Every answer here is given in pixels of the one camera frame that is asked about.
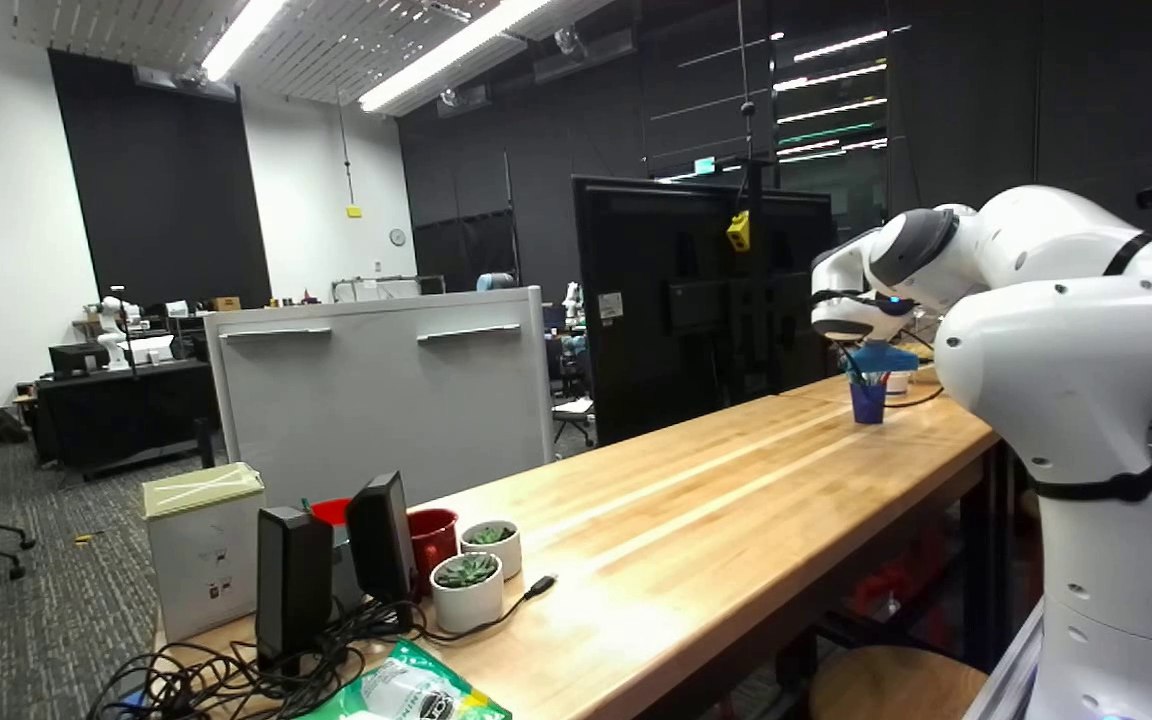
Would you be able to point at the black desktop speaker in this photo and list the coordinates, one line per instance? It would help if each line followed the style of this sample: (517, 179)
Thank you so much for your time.
(383, 541)
(294, 581)

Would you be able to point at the long ceiling light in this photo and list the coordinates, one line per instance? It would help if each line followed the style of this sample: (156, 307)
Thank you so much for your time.
(448, 55)
(240, 34)

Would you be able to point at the small white background robot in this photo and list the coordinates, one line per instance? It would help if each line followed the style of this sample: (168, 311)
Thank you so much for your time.
(111, 321)

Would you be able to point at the red cup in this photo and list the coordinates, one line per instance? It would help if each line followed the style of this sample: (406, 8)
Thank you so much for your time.
(434, 539)

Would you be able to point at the green plastic packet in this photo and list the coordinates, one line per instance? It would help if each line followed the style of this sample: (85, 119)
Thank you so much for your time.
(402, 684)

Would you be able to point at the black desk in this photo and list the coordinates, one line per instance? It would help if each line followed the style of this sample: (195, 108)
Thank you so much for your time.
(120, 415)

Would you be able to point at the blue ribbed plastic cup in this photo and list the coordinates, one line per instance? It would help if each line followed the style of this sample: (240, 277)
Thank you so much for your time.
(868, 401)

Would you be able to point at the blue box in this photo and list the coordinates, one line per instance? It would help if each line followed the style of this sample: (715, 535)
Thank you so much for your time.
(884, 359)

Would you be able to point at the white pot with plant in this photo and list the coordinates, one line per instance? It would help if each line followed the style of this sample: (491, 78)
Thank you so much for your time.
(467, 597)
(495, 545)

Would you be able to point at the yellow hanging tag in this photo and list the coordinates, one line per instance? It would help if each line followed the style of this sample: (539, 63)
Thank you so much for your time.
(736, 228)

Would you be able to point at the round wooden stool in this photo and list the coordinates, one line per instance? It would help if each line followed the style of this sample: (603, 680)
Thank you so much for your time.
(899, 684)

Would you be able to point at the black wall panel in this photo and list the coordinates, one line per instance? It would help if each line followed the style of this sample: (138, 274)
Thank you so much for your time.
(160, 185)

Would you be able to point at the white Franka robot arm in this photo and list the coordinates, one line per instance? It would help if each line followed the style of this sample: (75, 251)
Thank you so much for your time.
(1098, 363)

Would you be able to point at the grey partition panel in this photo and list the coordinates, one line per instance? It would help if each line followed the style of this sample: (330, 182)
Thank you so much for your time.
(383, 393)

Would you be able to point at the white box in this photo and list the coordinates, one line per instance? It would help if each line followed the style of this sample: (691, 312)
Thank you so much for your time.
(200, 545)

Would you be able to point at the large black cabinet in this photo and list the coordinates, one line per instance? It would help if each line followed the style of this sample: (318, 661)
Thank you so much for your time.
(680, 321)

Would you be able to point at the red bowl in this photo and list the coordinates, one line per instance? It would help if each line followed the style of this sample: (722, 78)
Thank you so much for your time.
(330, 511)

